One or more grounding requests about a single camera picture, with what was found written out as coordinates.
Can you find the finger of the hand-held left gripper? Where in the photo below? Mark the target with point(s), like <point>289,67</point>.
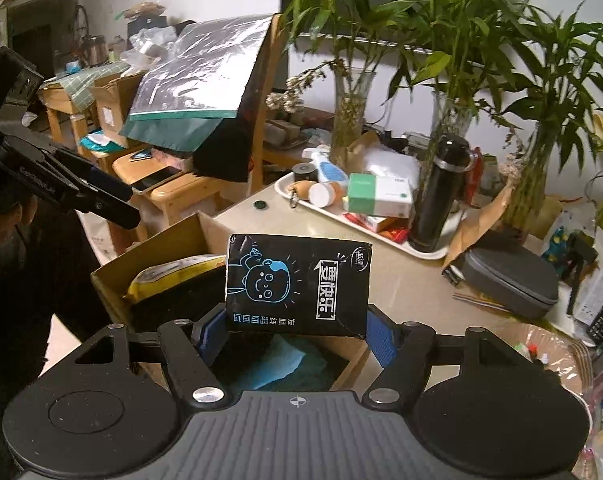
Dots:
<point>106,182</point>
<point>114,212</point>

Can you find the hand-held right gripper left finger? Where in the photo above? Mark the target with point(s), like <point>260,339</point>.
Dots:
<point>210,335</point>

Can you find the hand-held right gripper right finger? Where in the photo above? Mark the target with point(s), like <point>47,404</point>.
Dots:
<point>382,337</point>

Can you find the light blue packet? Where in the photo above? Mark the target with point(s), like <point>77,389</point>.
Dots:
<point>271,365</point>

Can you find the yellow packet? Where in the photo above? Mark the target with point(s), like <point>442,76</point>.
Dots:
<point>171,275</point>

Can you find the black cartoon tissue packet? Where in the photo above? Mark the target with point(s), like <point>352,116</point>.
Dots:
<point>296,285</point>

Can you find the white soft plastic bag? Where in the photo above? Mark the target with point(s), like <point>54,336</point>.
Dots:
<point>391,162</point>

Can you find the smartphone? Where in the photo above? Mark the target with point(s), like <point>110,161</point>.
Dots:
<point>156,178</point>

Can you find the wooden stool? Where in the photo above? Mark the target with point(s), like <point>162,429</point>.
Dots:
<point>181,195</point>

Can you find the taped cardboard box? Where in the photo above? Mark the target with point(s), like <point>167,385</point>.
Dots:
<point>114,105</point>

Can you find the green checked cloth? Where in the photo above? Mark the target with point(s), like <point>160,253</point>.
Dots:
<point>81,82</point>

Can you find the red packet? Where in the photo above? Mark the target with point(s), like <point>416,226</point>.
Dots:
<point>396,236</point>

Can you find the flat white yellow box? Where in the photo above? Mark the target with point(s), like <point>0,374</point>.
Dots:
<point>376,221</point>

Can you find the black cloth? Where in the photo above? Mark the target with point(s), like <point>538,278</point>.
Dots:
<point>224,152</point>

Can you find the steel kettle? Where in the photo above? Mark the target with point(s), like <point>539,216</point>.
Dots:
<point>95,50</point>

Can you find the person's dark clothing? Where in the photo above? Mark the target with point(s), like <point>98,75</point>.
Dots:
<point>31,310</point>

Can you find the white plastic tray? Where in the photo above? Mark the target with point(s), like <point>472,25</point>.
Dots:
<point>331,217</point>

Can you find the grey zip case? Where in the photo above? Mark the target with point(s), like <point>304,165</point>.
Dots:
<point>506,280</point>

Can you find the black round disc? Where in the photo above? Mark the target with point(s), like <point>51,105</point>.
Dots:
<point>259,205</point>

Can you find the green white tissue box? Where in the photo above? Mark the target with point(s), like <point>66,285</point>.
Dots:
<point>376,195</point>

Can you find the brown paper bag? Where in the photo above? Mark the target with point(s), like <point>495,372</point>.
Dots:
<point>481,230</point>

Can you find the black thermos bottle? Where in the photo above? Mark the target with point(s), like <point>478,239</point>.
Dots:
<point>436,200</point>

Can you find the white pill bottle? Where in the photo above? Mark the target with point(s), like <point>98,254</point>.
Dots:
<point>324,193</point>

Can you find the white blue spray bottle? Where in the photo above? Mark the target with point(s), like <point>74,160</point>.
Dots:
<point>331,172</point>

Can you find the wooden chair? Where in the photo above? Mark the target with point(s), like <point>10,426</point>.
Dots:
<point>267,110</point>

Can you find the black round cylinder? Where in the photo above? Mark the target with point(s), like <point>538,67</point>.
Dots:
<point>304,172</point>

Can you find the crumpled brown paper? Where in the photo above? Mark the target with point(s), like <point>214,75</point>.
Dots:
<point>356,152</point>

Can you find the wooden side table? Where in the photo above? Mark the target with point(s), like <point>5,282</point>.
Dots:
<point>291,132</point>

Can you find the small black tripod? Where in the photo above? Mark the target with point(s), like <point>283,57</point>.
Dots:
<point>579,255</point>

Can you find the tall white carton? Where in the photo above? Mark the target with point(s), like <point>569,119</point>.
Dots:
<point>599,280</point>

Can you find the glass vase with dried flowers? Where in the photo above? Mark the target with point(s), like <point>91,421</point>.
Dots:
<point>350,110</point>

